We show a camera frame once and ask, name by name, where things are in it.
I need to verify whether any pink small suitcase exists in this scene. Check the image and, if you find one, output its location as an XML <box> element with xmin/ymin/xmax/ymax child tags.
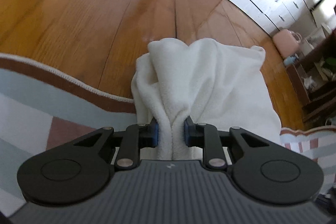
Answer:
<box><xmin>272</xmin><ymin>29</ymin><xmax>302</xmax><ymax>59</ymax></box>

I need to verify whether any checkered grey pink rug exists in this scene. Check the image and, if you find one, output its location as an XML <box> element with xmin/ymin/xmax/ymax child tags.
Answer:
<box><xmin>1</xmin><ymin>54</ymin><xmax>335</xmax><ymax>223</ymax></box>

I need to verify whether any dark wooden desk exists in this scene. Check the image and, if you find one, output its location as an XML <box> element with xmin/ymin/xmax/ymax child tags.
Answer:
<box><xmin>286</xmin><ymin>31</ymin><xmax>335</xmax><ymax>128</ymax></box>

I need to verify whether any white fleece zip hoodie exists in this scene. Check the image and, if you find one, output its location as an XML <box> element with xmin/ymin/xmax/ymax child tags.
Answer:
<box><xmin>131</xmin><ymin>38</ymin><xmax>281</xmax><ymax>160</ymax></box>

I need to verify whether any blue spray bottle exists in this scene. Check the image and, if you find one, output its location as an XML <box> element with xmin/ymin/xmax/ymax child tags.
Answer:
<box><xmin>283</xmin><ymin>54</ymin><xmax>298</xmax><ymax>67</ymax></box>

